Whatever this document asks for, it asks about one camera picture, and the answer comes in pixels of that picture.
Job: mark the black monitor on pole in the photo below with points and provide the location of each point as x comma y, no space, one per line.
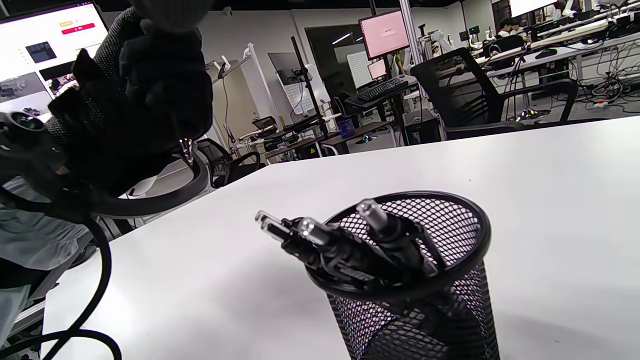
285,65

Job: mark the black computer tower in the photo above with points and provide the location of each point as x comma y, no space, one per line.
422,130

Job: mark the bright white monitor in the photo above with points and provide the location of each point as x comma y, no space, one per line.
530,7

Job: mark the person's right hand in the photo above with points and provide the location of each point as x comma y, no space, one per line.
172,11

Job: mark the pink screen monitor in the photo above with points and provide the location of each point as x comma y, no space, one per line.
385,32

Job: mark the black mesh pen holder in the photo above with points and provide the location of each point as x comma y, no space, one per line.
450,320

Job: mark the long white desk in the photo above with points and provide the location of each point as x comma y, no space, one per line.
565,52

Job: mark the silver aluminium post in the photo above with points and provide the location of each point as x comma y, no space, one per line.
407,30

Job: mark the black keyboard tray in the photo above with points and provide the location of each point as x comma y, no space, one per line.
351,101

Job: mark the large white screen monitor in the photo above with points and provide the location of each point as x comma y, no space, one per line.
60,40

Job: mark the person's left hand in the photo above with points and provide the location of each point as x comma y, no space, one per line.
150,90

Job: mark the brown side table white frame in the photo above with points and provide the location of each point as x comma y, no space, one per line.
360,131

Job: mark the black mesh office chair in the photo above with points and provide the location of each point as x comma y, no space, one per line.
450,95

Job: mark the small black office chair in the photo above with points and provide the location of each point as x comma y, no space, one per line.
220,165

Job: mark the black keyboard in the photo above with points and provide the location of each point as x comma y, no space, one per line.
382,90

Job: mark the white grid board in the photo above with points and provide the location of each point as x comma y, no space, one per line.
359,70

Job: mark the blue mesh pen cup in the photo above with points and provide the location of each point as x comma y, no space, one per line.
346,129

